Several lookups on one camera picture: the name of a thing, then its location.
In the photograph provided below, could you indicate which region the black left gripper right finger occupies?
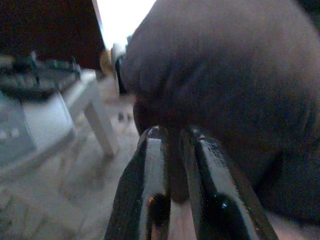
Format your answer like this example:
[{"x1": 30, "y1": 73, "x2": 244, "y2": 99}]
[{"x1": 178, "y1": 124, "x2": 279, "y2": 240}]

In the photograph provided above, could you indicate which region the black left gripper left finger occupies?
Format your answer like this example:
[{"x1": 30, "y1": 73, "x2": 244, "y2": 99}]
[{"x1": 103, "y1": 125, "x2": 173, "y2": 240}]

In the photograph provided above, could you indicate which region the dark brown pillow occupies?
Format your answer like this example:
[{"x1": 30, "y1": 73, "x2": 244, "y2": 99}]
[{"x1": 119, "y1": 0, "x2": 320, "y2": 227}]

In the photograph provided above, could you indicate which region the white table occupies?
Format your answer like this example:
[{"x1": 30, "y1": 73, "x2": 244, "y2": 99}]
[{"x1": 57, "y1": 70, "x2": 121, "y2": 158}]

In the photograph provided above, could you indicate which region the small yellow object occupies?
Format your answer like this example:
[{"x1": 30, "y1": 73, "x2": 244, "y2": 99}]
[{"x1": 99, "y1": 48, "x2": 114, "y2": 74}]

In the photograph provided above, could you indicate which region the dark brown cabinet panel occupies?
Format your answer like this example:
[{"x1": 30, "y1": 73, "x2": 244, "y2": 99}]
[{"x1": 0, "y1": 0, "x2": 107, "y2": 71}]

